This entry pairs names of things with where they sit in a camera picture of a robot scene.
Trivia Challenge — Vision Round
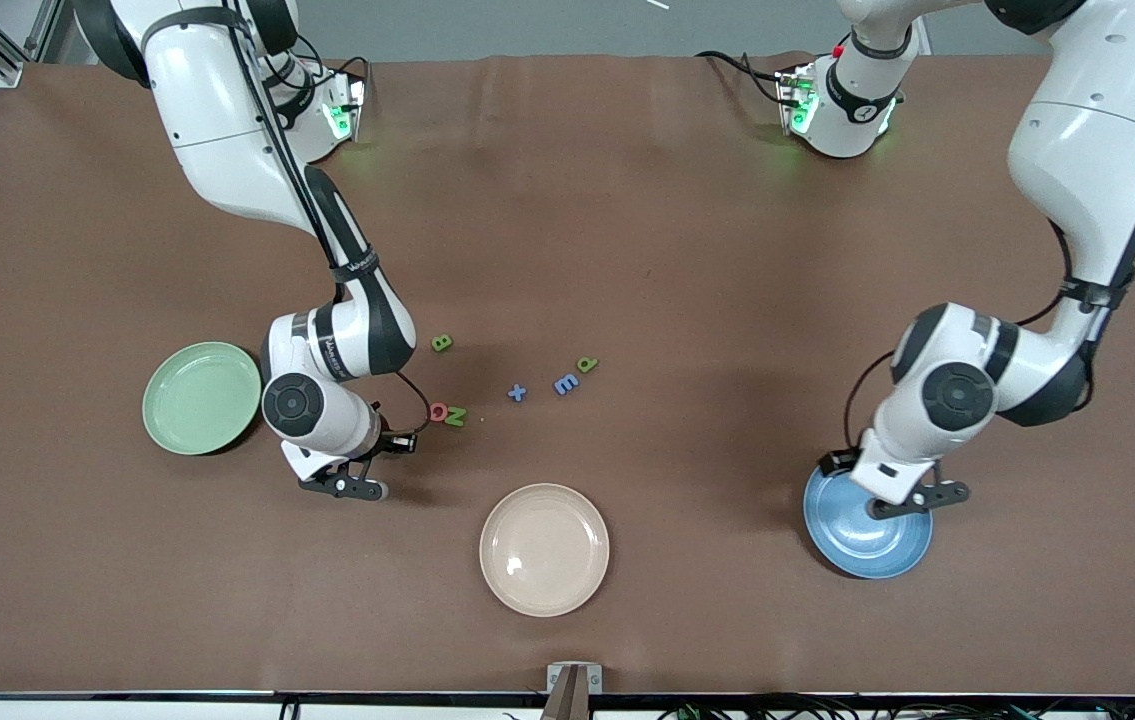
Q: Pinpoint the cream plastic plate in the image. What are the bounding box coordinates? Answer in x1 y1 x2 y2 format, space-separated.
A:
479 483 611 618

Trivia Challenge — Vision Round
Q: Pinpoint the blue plastic plate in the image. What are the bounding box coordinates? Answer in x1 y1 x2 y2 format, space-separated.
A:
803 462 935 581

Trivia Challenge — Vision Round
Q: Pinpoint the green plastic plate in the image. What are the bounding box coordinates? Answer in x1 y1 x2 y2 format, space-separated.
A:
142 342 263 457

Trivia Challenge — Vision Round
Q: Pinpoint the metal table edge bracket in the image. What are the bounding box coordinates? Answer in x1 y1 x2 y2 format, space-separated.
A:
546 662 604 720

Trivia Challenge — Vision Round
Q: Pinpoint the brown table cover mat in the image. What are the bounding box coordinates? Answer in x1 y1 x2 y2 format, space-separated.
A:
0 52 1135 697

